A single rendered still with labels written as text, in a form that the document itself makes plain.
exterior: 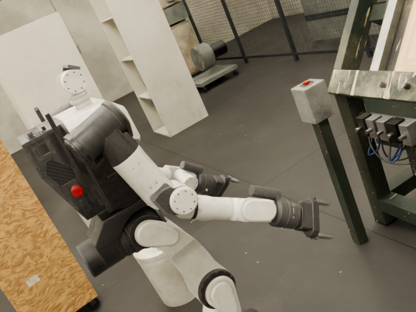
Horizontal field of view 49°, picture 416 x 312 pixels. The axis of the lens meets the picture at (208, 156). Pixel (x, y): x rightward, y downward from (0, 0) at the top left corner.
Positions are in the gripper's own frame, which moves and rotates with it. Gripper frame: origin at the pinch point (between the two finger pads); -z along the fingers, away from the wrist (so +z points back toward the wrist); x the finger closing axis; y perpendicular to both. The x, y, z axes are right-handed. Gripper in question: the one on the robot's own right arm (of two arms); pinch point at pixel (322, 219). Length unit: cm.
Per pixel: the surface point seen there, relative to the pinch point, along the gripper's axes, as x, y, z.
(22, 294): -20, 180, 77
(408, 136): 39, 3, -45
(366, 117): 55, 22, -43
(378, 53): 83, 14, -45
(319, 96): 69, 39, -31
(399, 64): 74, 6, -48
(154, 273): -7, 133, 13
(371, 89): 68, 20, -44
